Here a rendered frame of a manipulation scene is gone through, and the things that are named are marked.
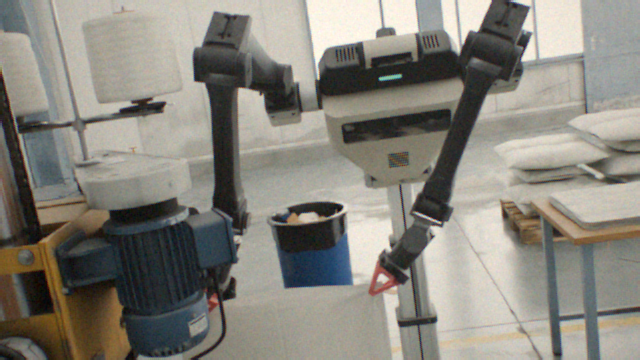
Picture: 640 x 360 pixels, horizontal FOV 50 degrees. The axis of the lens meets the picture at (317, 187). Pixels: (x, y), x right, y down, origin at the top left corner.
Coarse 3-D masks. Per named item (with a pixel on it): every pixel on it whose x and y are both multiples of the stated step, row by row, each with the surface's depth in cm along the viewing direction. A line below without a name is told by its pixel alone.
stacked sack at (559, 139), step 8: (544, 136) 520; (552, 136) 518; (560, 136) 512; (568, 136) 507; (576, 136) 509; (504, 144) 522; (512, 144) 513; (520, 144) 508; (528, 144) 503; (536, 144) 500; (544, 144) 499; (552, 144) 497; (560, 144) 495; (504, 152) 505
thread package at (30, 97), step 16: (0, 32) 129; (0, 48) 125; (16, 48) 127; (16, 64) 126; (32, 64) 130; (16, 80) 126; (32, 80) 129; (16, 96) 126; (32, 96) 129; (16, 112) 126; (32, 112) 129
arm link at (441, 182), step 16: (464, 48) 132; (464, 64) 133; (480, 64) 134; (512, 64) 130; (480, 80) 133; (464, 96) 136; (480, 96) 134; (464, 112) 137; (464, 128) 138; (448, 144) 142; (464, 144) 140; (448, 160) 143; (432, 176) 146; (448, 176) 145; (432, 192) 148; (448, 192) 146; (416, 208) 151; (432, 208) 150
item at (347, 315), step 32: (320, 288) 159; (352, 288) 157; (256, 320) 154; (288, 320) 154; (320, 320) 156; (352, 320) 158; (384, 320) 158; (192, 352) 160; (224, 352) 158; (256, 352) 156; (288, 352) 155; (320, 352) 157; (352, 352) 159; (384, 352) 160
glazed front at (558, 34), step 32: (320, 0) 914; (352, 0) 913; (384, 0) 911; (448, 0) 908; (480, 0) 907; (512, 0) 905; (544, 0) 904; (576, 0) 902; (320, 32) 923; (352, 32) 922; (448, 32) 917; (544, 32) 912; (576, 32) 911
